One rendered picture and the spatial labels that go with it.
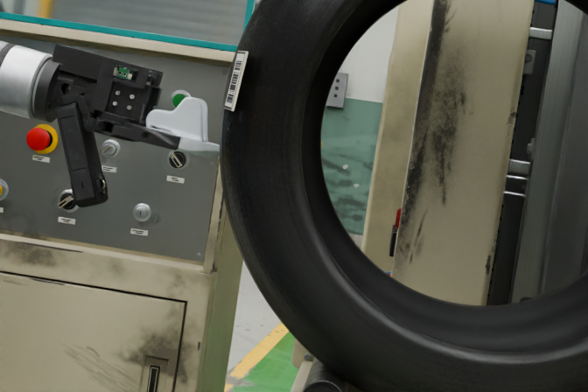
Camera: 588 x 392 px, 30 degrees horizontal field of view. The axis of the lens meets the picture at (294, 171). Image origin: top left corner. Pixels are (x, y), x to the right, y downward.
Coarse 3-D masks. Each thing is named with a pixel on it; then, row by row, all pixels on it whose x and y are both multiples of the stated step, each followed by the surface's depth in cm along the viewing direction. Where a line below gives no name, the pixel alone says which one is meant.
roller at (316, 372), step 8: (312, 368) 118; (320, 368) 116; (312, 376) 113; (320, 376) 112; (328, 376) 112; (336, 376) 113; (304, 384) 114; (312, 384) 109; (320, 384) 109; (328, 384) 109; (336, 384) 110; (344, 384) 114
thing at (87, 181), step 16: (64, 112) 119; (80, 112) 120; (64, 128) 119; (80, 128) 119; (64, 144) 119; (80, 144) 119; (80, 160) 119; (96, 160) 122; (80, 176) 119; (96, 176) 120; (80, 192) 119; (96, 192) 119
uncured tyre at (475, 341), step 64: (320, 0) 106; (384, 0) 133; (576, 0) 131; (256, 64) 108; (320, 64) 134; (256, 128) 107; (320, 128) 135; (256, 192) 108; (320, 192) 134; (256, 256) 110; (320, 256) 107; (320, 320) 108; (384, 320) 106; (448, 320) 133; (512, 320) 133; (576, 320) 132; (384, 384) 109; (448, 384) 106; (512, 384) 106; (576, 384) 105
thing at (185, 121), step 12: (180, 108) 118; (192, 108) 118; (156, 120) 118; (168, 120) 118; (180, 120) 118; (192, 120) 118; (168, 132) 117; (180, 132) 118; (192, 132) 118; (180, 144) 117; (192, 144) 117; (204, 144) 118; (204, 156) 119; (216, 156) 119
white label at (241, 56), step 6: (240, 54) 109; (246, 54) 107; (240, 60) 108; (246, 60) 107; (234, 66) 110; (240, 66) 108; (234, 72) 109; (240, 72) 107; (234, 78) 109; (240, 78) 107; (234, 84) 108; (240, 84) 107; (228, 90) 110; (234, 90) 108; (228, 96) 110; (234, 96) 107; (228, 102) 109; (234, 102) 107; (228, 108) 108
